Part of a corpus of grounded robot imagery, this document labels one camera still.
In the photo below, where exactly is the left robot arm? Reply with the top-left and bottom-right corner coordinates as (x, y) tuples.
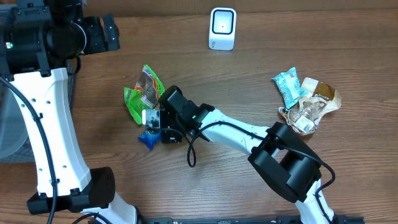
(1, 1), (139, 223)

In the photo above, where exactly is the white barcode scanner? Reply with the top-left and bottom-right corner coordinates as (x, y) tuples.
(208, 7), (237, 51)

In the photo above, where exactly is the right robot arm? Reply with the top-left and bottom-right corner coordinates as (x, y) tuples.
(159, 85), (338, 223)

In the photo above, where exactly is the grey plastic mesh basket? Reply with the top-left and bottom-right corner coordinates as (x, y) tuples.
(0, 7), (77, 164)

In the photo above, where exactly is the light teal snack packet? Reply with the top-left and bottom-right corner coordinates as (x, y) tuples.
(271, 67), (308, 109)

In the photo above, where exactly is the blue Oreo cookie pack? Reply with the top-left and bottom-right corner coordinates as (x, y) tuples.
(138, 131), (162, 151)

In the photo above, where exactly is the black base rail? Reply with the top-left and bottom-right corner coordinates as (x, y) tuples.
(136, 215), (366, 224)

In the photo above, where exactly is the green snack packet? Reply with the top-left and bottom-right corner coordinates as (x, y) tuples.
(124, 65), (165, 125)

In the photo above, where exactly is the brown paper bread bag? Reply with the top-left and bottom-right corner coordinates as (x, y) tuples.
(279, 77), (342, 136)

